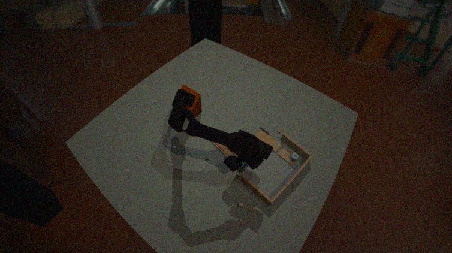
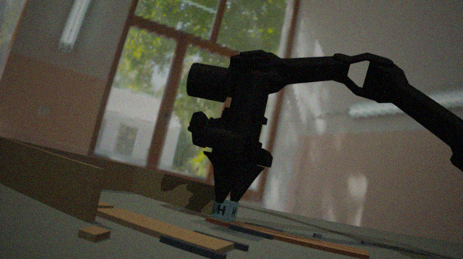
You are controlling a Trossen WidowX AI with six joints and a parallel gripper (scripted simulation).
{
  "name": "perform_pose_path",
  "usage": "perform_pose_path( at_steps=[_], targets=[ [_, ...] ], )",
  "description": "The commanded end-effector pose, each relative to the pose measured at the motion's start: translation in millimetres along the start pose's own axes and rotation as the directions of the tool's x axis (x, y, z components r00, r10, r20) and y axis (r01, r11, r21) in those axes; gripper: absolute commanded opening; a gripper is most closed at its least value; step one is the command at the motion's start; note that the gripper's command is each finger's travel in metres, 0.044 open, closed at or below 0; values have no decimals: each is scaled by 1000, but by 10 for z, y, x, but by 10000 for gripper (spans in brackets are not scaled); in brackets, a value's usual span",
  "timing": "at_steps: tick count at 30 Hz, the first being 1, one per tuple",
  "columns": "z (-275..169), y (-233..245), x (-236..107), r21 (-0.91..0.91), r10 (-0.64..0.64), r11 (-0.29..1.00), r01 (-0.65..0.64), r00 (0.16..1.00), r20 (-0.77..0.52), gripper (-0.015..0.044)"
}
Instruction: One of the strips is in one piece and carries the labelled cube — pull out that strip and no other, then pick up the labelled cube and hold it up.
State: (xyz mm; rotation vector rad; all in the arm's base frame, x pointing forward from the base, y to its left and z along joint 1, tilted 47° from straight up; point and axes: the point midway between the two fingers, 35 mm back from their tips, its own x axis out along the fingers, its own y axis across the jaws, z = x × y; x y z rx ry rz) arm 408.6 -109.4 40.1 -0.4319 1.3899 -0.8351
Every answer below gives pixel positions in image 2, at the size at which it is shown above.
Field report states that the small brown flat block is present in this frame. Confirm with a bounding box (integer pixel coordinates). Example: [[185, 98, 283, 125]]
[[78, 226, 111, 242]]

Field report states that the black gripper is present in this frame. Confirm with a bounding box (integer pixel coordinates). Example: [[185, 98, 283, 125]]
[[193, 102, 273, 204]]

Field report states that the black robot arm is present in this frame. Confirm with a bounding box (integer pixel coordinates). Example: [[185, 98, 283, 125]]
[[186, 50, 463, 172]]

